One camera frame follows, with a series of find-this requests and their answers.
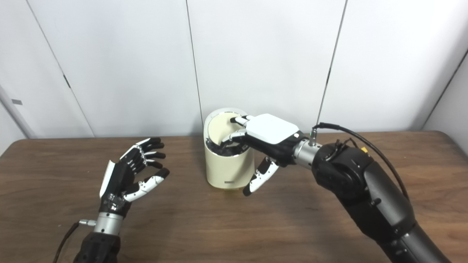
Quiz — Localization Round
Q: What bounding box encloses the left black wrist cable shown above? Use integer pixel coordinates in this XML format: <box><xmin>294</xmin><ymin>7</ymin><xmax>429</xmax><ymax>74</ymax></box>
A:
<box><xmin>52</xmin><ymin>219</ymin><xmax>97</xmax><ymax>263</ymax></box>

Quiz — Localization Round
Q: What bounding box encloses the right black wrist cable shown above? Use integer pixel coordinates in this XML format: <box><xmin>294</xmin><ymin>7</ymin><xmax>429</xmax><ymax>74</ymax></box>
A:
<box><xmin>310</xmin><ymin>122</ymin><xmax>410</xmax><ymax>199</ymax></box>

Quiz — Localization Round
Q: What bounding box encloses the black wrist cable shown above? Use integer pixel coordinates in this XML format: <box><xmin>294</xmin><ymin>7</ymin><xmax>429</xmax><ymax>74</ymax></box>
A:
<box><xmin>310</xmin><ymin>122</ymin><xmax>410</xmax><ymax>199</ymax></box>
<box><xmin>52</xmin><ymin>219</ymin><xmax>97</xmax><ymax>263</ymax></box>

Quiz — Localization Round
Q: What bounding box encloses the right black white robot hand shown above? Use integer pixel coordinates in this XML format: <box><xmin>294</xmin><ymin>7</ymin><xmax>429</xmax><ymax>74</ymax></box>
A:
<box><xmin>222</xmin><ymin>114</ymin><xmax>306</xmax><ymax>197</ymax></box>

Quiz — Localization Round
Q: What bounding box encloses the cream-colored lidded bin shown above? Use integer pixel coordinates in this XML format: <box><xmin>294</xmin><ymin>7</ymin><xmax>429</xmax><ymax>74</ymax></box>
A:
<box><xmin>204</xmin><ymin>108</ymin><xmax>256</xmax><ymax>190</ymax></box>

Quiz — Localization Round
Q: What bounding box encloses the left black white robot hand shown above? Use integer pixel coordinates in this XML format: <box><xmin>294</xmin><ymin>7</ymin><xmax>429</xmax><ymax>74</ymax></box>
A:
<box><xmin>99</xmin><ymin>137</ymin><xmax>170</xmax><ymax>218</ymax></box>

